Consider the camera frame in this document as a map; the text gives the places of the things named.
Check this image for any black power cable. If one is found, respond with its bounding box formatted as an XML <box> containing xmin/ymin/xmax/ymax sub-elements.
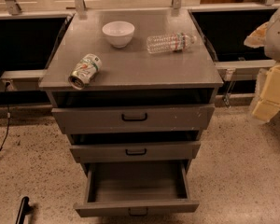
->
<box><xmin>0</xmin><ymin>80</ymin><xmax>13</xmax><ymax>165</ymax></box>

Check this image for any black handle bar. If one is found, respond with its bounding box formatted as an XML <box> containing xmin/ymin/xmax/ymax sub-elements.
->
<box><xmin>15</xmin><ymin>196</ymin><xmax>32</xmax><ymax>224</ymax></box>

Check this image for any grey open bottom drawer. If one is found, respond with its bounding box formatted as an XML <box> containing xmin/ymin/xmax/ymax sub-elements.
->
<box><xmin>74</xmin><ymin>161</ymin><xmax>199</xmax><ymax>217</ymax></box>

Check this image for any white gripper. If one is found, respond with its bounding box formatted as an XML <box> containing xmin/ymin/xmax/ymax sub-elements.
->
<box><xmin>244</xmin><ymin>8</ymin><xmax>280</xmax><ymax>122</ymax></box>

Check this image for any white ceramic bowl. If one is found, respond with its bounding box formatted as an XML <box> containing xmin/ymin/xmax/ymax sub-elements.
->
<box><xmin>102</xmin><ymin>21</ymin><xmax>135</xmax><ymax>48</ymax></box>

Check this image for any grey drawer cabinet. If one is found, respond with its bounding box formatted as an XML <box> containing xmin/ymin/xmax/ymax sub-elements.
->
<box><xmin>38</xmin><ymin>7</ymin><xmax>224</xmax><ymax>175</ymax></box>

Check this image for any clear plastic water bottle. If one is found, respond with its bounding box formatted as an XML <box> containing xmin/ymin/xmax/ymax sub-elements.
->
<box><xmin>147</xmin><ymin>33</ymin><xmax>197</xmax><ymax>54</ymax></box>

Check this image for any green white soda can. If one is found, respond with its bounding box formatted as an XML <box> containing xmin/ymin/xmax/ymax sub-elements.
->
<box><xmin>68</xmin><ymin>54</ymin><xmax>102</xmax><ymax>90</ymax></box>

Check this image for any grey middle drawer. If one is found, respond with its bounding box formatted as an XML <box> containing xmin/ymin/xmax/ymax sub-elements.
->
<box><xmin>70</xmin><ymin>141</ymin><xmax>201</xmax><ymax>163</ymax></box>

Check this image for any grey top drawer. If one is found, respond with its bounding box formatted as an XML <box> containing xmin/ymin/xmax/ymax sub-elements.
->
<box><xmin>52</xmin><ymin>105</ymin><xmax>215</xmax><ymax>134</ymax></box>

